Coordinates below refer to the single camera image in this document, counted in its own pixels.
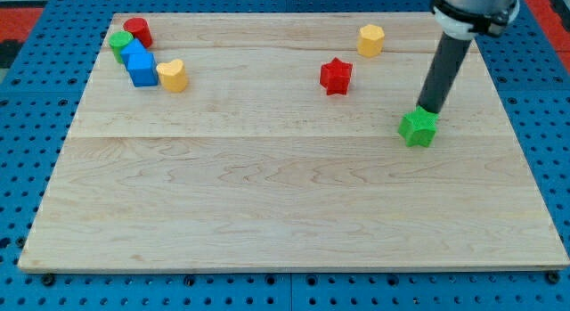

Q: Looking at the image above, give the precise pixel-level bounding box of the grey robot arm flange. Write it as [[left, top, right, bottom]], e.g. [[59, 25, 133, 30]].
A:
[[431, 0, 520, 41]]

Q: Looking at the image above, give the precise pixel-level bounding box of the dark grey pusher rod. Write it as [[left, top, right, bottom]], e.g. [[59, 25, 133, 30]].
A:
[[417, 33, 471, 114]]

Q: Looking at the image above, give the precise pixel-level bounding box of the green cylinder block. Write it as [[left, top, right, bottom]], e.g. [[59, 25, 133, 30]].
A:
[[108, 30, 134, 64]]

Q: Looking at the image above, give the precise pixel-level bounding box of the blue block behind cube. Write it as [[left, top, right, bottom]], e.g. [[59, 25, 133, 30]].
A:
[[120, 38, 147, 68]]

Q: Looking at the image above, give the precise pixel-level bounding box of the yellow heart block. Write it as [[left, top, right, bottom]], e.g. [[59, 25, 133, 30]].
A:
[[156, 59, 189, 93]]

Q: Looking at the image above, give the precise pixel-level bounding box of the light wooden board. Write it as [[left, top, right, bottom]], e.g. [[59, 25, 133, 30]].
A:
[[19, 12, 569, 274]]

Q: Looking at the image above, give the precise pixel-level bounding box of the red star block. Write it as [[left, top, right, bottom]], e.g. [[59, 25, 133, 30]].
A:
[[320, 57, 353, 95]]

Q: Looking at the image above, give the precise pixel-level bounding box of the red cylinder block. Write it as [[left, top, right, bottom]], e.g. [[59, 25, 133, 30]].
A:
[[123, 17, 153, 48]]

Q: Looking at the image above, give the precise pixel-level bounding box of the green star block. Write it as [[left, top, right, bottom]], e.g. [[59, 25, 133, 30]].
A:
[[398, 106, 439, 147]]

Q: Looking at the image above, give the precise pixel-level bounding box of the yellow hexagon block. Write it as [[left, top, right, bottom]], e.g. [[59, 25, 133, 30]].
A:
[[357, 24, 385, 57]]

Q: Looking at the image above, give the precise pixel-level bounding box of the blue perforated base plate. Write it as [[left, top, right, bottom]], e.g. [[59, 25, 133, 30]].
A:
[[1, 0, 569, 310]]

